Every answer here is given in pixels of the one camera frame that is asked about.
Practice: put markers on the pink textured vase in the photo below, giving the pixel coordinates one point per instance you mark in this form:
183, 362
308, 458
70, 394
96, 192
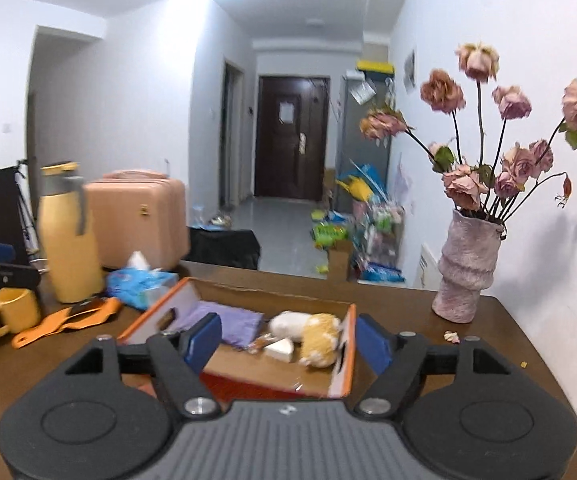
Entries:
467, 266

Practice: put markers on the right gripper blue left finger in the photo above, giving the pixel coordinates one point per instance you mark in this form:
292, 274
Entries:
177, 361

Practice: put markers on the white and yellow plush toy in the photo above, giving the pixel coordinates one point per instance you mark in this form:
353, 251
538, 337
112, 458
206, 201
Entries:
317, 335

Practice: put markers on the yellow watering can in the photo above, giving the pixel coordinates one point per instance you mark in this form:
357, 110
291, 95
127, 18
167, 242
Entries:
357, 188

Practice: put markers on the yellow ceramic mug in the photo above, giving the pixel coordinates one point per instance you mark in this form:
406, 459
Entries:
19, 310

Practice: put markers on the dark brown entrance door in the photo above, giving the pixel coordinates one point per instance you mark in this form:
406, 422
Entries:
291, 137

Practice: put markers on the camera tripod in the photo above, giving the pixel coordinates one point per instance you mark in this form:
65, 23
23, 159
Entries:
29, 227

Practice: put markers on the wall picture frame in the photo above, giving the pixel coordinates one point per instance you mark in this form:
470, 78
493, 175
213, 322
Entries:
409, 78

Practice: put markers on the purple linen sachet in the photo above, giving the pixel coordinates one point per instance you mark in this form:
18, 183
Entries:
239, 327

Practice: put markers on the black stool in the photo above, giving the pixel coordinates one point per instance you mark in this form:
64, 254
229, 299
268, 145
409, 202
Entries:
234, 248

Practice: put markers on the red cardboard box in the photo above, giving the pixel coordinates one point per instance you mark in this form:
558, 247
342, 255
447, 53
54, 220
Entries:
232, 373

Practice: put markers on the grey refrigerator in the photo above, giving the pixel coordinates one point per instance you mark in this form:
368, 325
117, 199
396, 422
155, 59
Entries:
363, 92

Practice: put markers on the pink hard-shell suitcase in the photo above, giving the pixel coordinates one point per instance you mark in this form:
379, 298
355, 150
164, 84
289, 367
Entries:
139, 211

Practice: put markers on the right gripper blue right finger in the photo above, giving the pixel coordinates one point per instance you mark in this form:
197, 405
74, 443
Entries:
397, 361

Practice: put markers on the blue tissue pack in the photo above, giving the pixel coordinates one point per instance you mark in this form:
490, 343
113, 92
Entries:
139, 285

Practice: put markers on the white makeup sponge wedge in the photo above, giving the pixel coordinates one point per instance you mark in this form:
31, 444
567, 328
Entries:
281, 350

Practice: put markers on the yellow box on refrigerator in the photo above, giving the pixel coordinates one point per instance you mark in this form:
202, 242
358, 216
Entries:
376, 67

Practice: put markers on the yellow thermos jug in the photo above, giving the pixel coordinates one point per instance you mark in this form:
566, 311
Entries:
66, 234

